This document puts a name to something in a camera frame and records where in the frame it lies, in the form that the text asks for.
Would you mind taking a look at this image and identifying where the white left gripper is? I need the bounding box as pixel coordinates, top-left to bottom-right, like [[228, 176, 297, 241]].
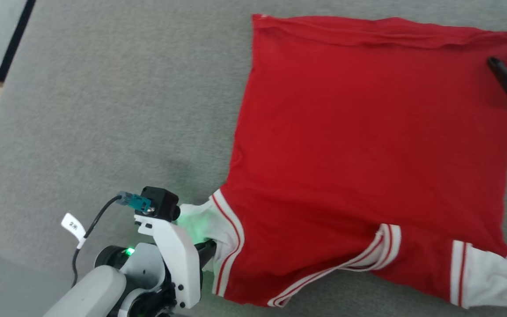
[[121, 214, 217, 317]]

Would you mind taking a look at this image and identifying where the red and white shirt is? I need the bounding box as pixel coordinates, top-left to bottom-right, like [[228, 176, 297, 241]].
[[175, 13, 507, 317]]

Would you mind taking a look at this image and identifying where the grey fabric sofa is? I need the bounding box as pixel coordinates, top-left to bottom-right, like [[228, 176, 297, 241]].
[[0, 0, 507, 317]]

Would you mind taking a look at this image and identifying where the black vertical strip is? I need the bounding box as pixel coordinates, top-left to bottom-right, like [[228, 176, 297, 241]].
[[0, 0, 37, 83]]

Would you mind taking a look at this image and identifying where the black cable with teal connector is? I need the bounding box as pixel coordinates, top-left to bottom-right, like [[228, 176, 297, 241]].
[[71, 191, 154, 288]]

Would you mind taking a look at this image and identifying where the white cable label tag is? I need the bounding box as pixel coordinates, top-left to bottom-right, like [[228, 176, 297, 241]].
[[60, 213, 88, 250]]

